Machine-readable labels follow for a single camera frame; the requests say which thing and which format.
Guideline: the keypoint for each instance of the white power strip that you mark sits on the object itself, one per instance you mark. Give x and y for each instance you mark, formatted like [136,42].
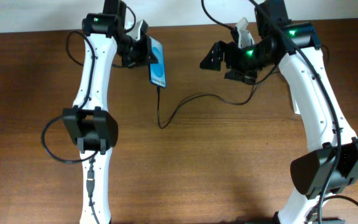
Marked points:
[295,105]

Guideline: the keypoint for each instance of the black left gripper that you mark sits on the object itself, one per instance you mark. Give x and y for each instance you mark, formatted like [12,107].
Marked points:
[146,56]

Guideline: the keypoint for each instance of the blue Galaxy smartphone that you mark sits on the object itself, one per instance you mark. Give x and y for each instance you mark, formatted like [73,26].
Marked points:
[157,75]

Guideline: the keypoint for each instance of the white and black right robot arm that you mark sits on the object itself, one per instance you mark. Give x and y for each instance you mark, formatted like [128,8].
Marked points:
[331,163]

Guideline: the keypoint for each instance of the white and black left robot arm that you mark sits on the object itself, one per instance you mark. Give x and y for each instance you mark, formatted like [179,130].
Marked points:
[91,128]

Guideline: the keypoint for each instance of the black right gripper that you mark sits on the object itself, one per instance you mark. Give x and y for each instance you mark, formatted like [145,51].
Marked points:
[229,55]

